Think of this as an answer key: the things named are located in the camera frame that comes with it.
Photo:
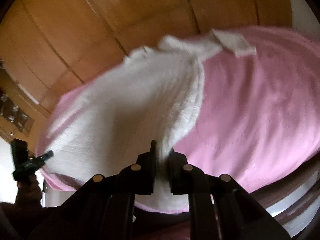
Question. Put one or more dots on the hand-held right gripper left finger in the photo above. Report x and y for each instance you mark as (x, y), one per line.
(147, 177)

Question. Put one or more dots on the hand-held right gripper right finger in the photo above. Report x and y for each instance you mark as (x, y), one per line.
(176, 177)

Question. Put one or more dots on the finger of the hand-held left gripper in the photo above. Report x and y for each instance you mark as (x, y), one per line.
(46, 155)

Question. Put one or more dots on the white knitted sweater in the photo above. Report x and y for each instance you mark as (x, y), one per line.
(130, 110)

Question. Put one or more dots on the person's left hand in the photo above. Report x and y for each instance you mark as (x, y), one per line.
(30, 190)

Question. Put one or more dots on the pink bedsheet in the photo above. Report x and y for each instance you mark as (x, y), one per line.
(250, 117)

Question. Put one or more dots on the white and brown bed base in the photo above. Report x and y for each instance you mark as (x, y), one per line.
(295, 195)

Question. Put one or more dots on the wooden panelled headboard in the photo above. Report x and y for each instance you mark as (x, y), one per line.
(100, 25)

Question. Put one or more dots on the shiny metal wall fitting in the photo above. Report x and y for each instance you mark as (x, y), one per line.
(13, 115)

